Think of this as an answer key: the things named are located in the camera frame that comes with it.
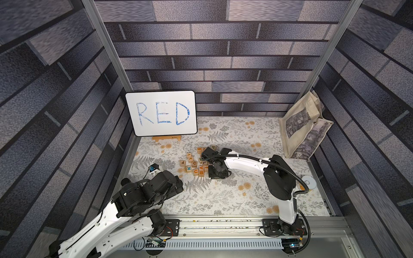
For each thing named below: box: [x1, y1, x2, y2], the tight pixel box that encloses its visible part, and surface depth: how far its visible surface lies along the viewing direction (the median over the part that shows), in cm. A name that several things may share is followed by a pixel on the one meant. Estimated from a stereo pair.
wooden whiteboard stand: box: [151, 134, 182, 142], surface depth 105 cm
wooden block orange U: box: [193, 168, 199, 177], surface depth 92 cm
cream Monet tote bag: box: [278, 90, 334, 161], surface depth 95 cm
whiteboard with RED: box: [124, 90, 198, 138], surface depth 99 cm
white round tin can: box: [301, 175, 317, 190], surface depth 85 cm
